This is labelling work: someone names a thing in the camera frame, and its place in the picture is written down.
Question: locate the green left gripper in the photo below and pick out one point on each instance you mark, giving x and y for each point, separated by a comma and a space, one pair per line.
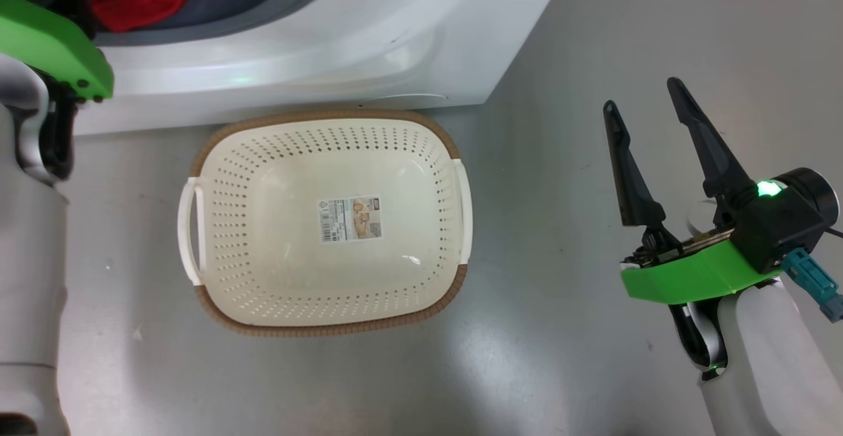
53, 44

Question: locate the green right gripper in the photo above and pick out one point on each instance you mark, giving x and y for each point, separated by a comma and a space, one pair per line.
691, 278

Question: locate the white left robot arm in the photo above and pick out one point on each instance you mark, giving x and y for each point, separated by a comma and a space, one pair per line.
29, 258

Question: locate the white front-load washing machine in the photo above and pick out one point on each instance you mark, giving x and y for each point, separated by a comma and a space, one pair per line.
329, 41

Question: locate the basket barcode label sticker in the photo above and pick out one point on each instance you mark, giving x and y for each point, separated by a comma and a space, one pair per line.
350, 220

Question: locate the cream perforated laundry basket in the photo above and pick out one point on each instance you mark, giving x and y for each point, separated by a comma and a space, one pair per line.
276, 258

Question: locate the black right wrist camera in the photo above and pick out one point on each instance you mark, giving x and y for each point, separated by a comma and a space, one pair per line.
787, 222

